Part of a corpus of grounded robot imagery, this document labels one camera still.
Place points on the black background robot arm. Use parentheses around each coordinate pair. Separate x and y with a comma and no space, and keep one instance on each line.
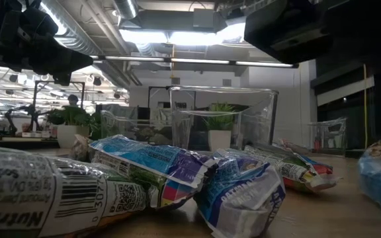
(30,110)

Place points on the person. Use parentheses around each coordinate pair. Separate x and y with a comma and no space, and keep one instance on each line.
(73,100)

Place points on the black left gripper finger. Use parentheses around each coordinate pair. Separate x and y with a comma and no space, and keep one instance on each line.
(68,53)
(71,66)

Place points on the white-backed granola bar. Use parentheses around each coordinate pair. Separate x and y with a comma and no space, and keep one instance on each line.
(45,195)

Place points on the spiky potted plant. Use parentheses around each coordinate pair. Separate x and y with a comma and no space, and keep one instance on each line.
(219,139)

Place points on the leafy potted plant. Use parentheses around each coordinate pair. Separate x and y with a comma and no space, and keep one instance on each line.
(73,134)

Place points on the silver ventilation duct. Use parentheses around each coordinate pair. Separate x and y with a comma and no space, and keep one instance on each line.
(126,8)
(74,33)

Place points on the tall clear plastic bin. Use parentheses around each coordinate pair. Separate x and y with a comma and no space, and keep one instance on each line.
(256,115)

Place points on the black background frame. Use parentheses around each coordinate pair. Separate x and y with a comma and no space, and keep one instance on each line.
(35,96)

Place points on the long LED light bar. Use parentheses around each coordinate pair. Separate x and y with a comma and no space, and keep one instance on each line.
(197,61)

